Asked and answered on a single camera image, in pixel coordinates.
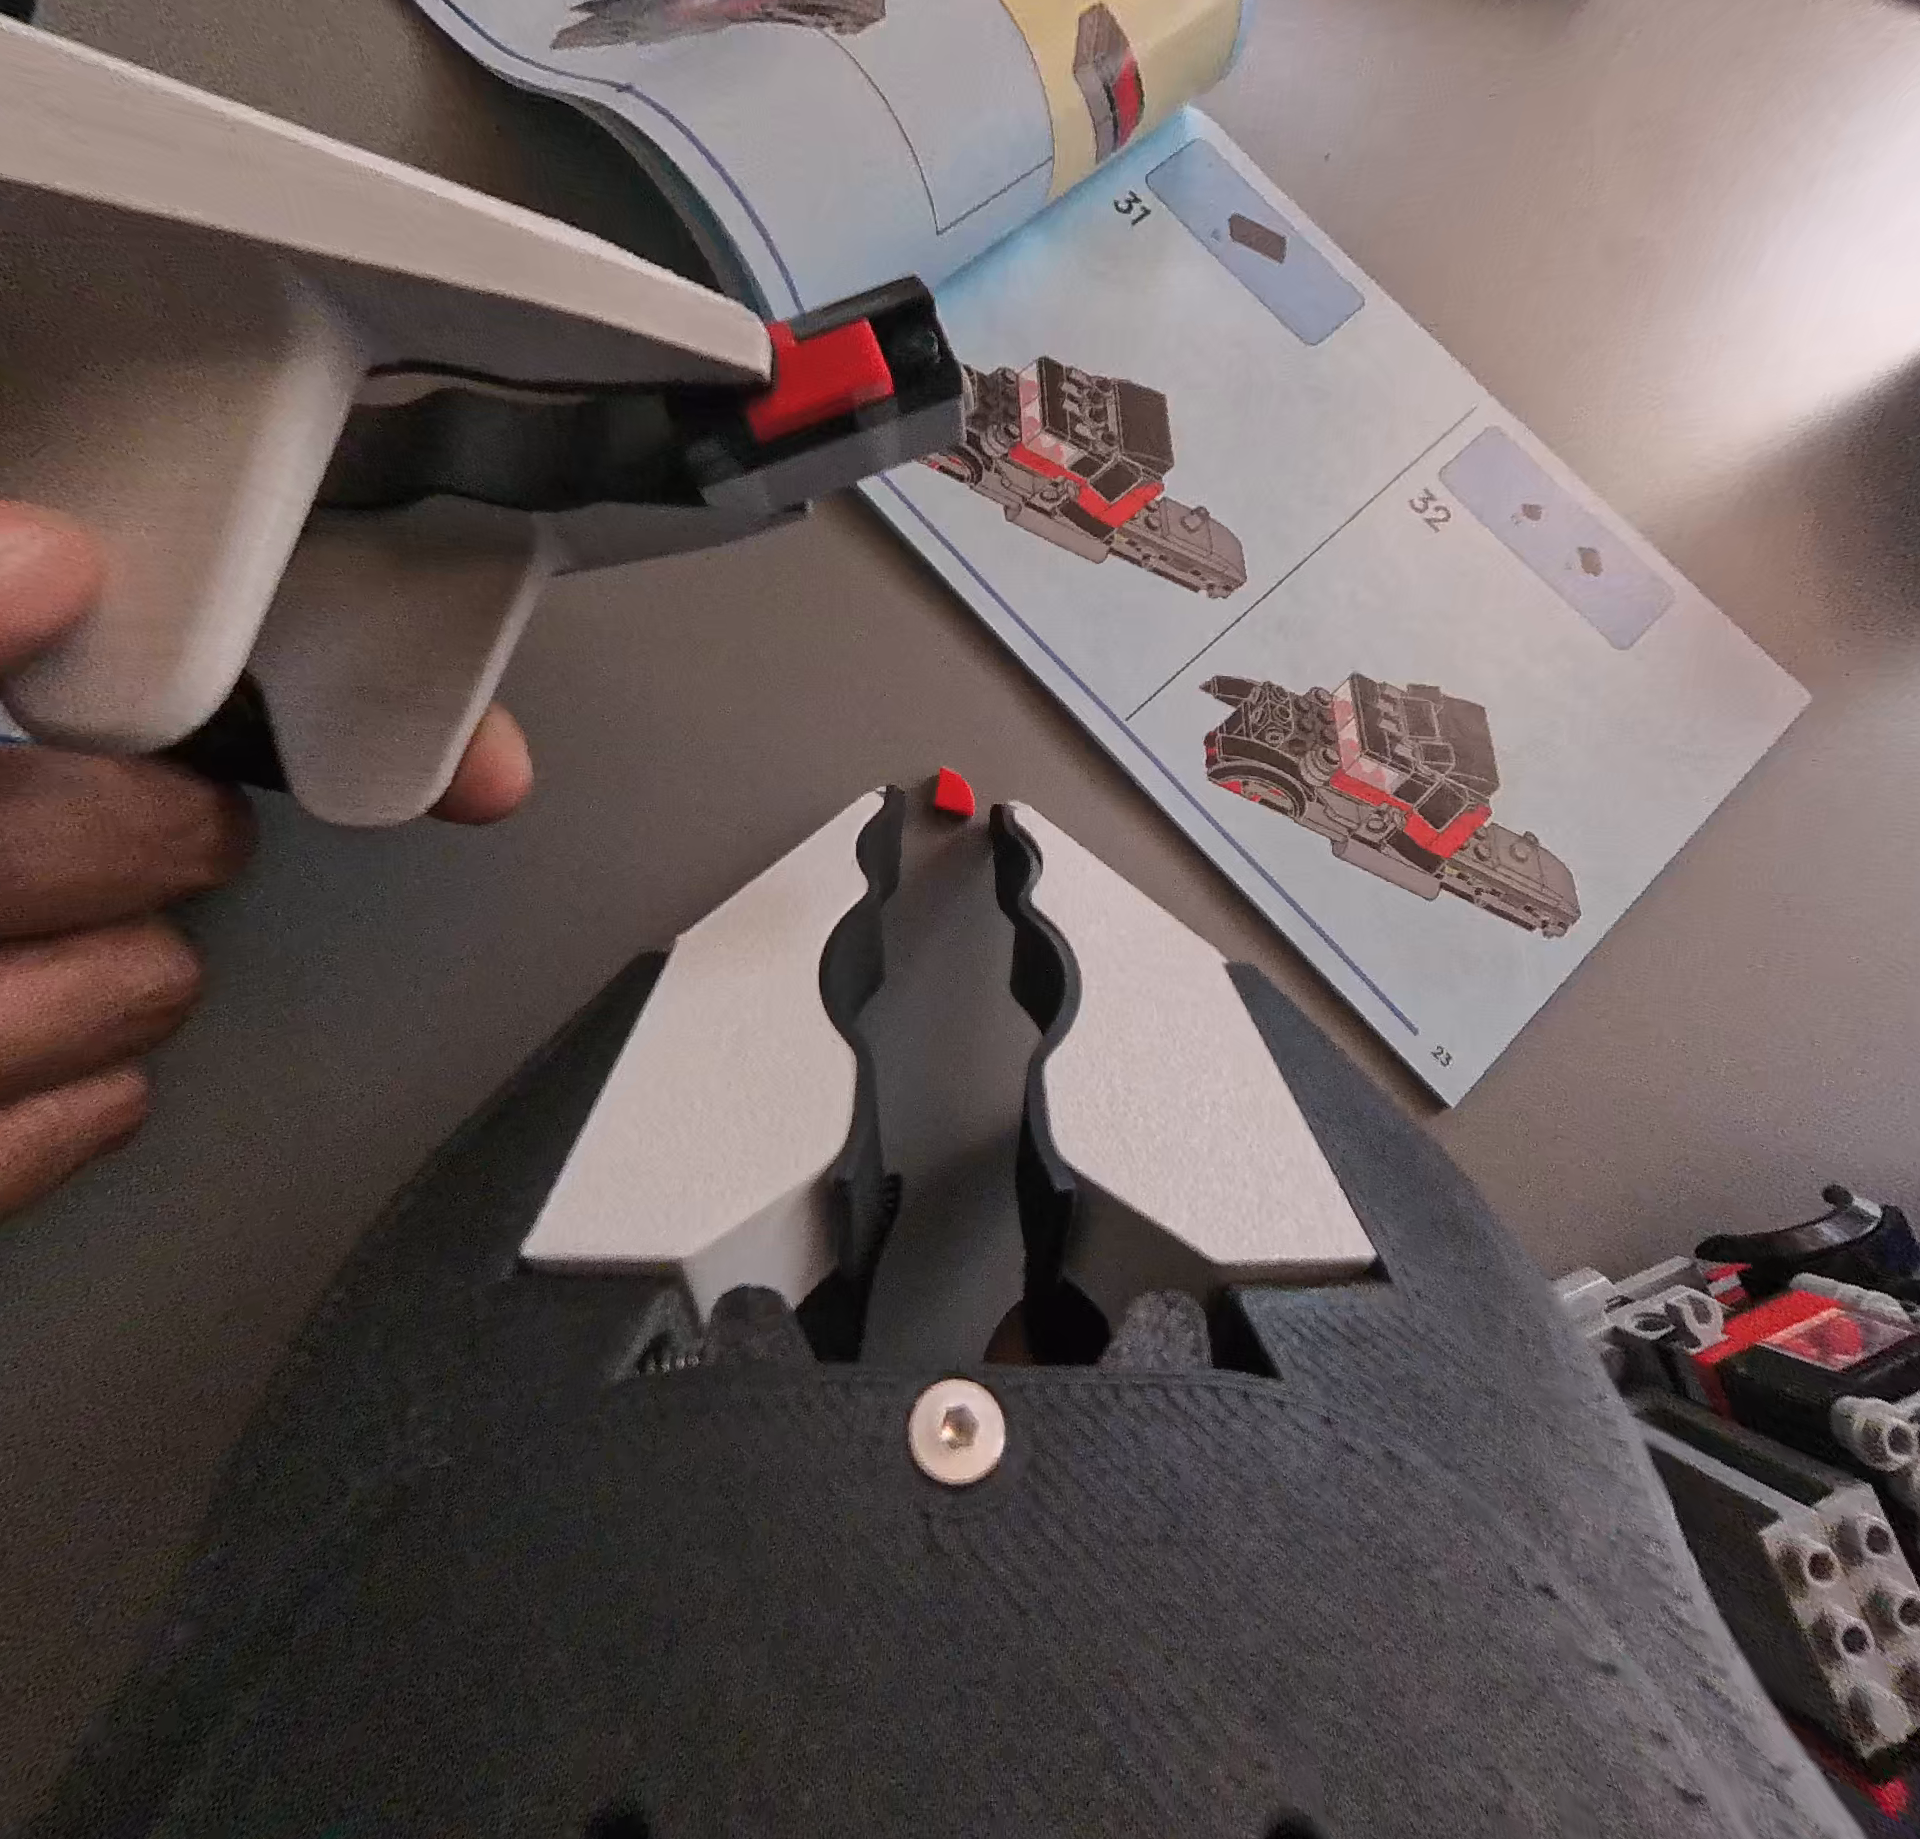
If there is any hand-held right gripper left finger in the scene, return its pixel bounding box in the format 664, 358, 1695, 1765
517, 784, 910, 1316

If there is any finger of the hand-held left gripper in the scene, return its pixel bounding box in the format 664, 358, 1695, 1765
253, 373, 814, 832
0, 12, 780, 756

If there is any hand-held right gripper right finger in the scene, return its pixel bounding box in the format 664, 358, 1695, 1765
989, 801, 1383, 1328

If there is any small grey red brick assembly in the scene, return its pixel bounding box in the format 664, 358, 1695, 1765
681, 277, 969, 508

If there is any grey desk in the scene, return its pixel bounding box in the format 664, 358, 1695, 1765
0, 0, 1920, 1839

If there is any person's left hand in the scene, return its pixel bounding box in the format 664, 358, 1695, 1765
0, 502, 535, 1226

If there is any brick instruction booklet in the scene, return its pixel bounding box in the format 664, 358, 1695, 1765
342, 0, 1814, 1107

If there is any toy brick vehicle model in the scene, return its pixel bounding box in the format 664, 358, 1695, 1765
1551, 1185, 1920, 1810

